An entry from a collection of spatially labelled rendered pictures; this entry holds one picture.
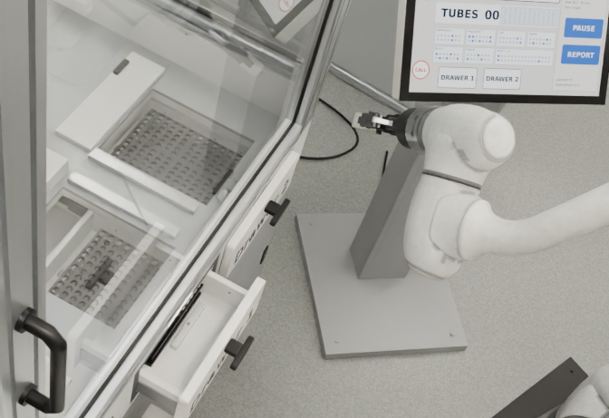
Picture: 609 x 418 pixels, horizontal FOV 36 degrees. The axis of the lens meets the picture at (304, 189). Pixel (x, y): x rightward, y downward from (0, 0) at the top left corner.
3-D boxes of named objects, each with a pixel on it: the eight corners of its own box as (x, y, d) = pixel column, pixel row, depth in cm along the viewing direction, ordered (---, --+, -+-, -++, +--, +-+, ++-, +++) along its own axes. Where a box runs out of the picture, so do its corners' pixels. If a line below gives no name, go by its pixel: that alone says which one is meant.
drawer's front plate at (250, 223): (289, 185, 200) (300, 152, 192) (225, 280, 182) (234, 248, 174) (282, 181, 200) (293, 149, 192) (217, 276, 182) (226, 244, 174)
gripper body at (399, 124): (448, 114, 167) (418, 111, 175) (410, 103, 162) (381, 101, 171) (438, 155, 167) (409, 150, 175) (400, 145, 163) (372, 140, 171)
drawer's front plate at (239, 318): (256, 309, 179) (266, 279, 171) (179, 431, 161) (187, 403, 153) (248, 305, 180) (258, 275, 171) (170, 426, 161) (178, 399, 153)
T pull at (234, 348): (254, 340, 166) (256, 336, 165) (234, 372, 161) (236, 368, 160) (236, 330, 166) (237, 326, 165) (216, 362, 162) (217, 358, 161)
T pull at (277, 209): (290, 203, 187) (291, 199, 186) (274, 228, 182) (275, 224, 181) (275, 195, 187) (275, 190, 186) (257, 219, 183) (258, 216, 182)
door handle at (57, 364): (70, 410, 103) (73, 326, 89) (55, 429, 102) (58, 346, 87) (33, 389, 104) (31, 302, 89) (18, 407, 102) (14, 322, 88)
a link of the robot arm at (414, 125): (428, 101, 157) (408, 99, 163) (415, 152, 158) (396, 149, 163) (469, 112, 162) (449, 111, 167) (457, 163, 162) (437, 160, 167)
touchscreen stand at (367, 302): (464, 350, 282) (625, 131, 204) (323, 359, 270) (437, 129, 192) (423, 217, 311) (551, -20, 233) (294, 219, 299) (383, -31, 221)
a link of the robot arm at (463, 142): (427, 93, 157) (405, 169, 157) (485, 99, 143) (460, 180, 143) (475, 111, 162) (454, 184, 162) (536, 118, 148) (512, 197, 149)
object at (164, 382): (246, 307, 177) (251, 290, 173) (177, 414, 161) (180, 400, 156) (68, 210, 182) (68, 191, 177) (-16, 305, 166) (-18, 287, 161)
